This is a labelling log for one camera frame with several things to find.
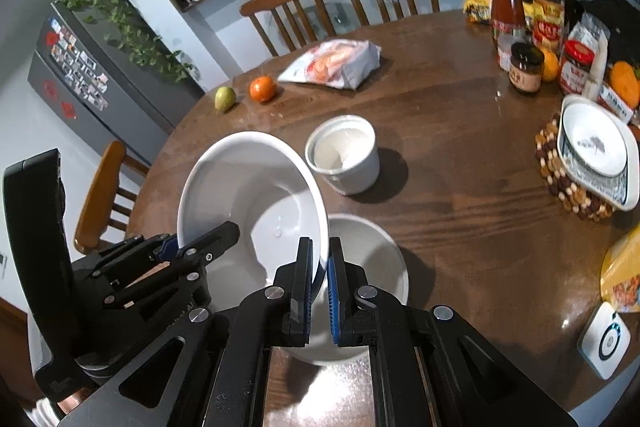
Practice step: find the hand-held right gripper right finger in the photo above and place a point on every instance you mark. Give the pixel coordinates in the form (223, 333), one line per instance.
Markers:
(334, 287)

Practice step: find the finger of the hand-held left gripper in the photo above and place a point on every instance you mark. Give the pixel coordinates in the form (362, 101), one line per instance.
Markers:
(167, 247)
(215, 242)

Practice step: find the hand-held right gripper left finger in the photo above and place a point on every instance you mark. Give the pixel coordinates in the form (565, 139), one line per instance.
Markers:
(302, 277)

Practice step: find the large grey bowl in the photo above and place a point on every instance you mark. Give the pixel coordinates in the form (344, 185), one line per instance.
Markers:
(375, 252)

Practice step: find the medium white bowl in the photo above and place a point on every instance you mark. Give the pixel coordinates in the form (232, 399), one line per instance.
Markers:
(250, 187)

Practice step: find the white ceramic pot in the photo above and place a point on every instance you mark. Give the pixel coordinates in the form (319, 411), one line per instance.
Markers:
(350, 172)

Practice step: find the green pear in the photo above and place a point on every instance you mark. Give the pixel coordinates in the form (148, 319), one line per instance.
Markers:
(225, 99)

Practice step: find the grey refrigerator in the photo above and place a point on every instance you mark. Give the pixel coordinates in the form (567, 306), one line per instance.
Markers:
(125, 107)

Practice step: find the orange tangerine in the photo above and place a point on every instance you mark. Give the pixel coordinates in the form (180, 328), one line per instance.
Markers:
(262, 89)

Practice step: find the group of fridge photo magnets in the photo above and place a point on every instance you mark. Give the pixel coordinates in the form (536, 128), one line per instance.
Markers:
(75, 62)

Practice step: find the white snack bag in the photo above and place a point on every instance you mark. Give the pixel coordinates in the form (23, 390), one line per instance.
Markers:
(335, 64)

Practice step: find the trailing green plant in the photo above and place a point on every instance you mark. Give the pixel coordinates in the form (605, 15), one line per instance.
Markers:
(125, 27)

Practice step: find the beaded wooden trivet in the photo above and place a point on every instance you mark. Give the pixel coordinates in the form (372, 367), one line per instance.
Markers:
(550, 157)

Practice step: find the white round button device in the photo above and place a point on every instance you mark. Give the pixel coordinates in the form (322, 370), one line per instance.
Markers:
(605, 342)

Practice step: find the blue rimmed square dish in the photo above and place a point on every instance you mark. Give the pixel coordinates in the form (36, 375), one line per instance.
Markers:
(600, 192)

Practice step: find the dark sauce jar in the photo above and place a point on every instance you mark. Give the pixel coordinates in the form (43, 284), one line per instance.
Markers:
(525, 72)

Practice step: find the yellow food box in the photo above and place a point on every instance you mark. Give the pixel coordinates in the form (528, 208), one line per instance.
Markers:
(622, 267)

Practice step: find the small orange fruit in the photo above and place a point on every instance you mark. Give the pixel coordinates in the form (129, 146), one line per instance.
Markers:
(550, 67)

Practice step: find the yellow snack packet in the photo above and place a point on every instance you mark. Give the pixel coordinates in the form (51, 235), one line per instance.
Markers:
(477, 7)

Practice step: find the red sauce bottle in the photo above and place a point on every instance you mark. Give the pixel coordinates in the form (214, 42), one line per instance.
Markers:
(506, 17)

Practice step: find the red label jar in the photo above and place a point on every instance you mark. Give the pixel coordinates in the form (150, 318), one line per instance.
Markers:
(575, 72)

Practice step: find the white printed packet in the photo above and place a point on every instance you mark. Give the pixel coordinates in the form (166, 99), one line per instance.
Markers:
(617, 102)

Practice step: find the large orange fruit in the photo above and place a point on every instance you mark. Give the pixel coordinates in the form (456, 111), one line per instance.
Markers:
(625, 82)

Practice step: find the clear plastic packet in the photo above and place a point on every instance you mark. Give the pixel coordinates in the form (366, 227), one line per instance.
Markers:
(587, 32)

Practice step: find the black bag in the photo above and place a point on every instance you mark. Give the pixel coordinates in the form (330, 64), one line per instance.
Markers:
(622, 22)

